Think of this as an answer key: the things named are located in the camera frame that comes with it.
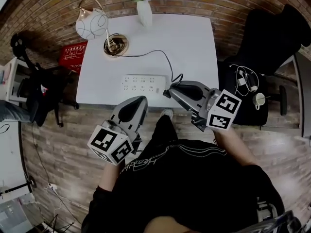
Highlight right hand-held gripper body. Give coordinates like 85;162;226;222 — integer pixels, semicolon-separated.
170;80;243;132

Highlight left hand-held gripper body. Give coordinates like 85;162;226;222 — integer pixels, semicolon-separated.
86;96;148;166

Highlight black plug with cable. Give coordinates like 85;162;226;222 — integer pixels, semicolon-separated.
116;49;184;99

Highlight desk lamp with white shade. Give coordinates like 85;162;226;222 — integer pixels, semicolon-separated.
75;0;130;57

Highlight person's right forearm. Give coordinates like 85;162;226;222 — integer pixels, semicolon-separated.
213;127;257;166

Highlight person's left forearm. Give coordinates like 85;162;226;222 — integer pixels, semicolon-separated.
99;163;127;191

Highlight white table top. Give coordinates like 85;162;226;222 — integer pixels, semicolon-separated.
0;122;31;199

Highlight black office chair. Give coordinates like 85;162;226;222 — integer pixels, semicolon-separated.
217;3;311;127
10;33;80;128

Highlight person's left white shoe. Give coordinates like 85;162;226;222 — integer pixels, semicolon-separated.
160;108;174;119

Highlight person's black trousers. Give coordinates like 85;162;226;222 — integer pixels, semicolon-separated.
145;115;179;150

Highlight white cup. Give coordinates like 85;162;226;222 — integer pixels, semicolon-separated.
252;92;267;111

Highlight black and white charger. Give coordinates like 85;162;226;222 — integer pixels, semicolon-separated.
248;73;259;92

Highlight person's black printed t-shirt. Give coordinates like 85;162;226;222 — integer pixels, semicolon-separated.
81;138;285;233

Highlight dark-topped table with white legs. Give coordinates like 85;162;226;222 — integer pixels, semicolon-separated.
293;46;311;138

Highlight red box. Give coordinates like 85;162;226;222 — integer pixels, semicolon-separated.
58;40;88;74

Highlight grey cloth bundle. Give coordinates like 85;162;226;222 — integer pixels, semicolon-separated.
0;100;32;124

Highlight white plastic part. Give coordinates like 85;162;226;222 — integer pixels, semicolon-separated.
256;197;279;224

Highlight white shelf unit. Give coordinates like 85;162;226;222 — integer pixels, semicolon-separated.
0;57;27;103

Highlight clear plastic box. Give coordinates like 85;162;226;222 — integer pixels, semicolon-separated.
0;195;35;233

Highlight white charging cable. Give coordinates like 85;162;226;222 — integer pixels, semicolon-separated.
229;64;260;97

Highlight black floor cable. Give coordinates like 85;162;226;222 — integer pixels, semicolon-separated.
31;122;51;186

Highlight white floor cable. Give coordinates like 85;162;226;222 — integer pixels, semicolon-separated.
45;188;90;211

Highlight chrome metal frame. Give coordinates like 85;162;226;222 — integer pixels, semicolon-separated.
242;210;302;233

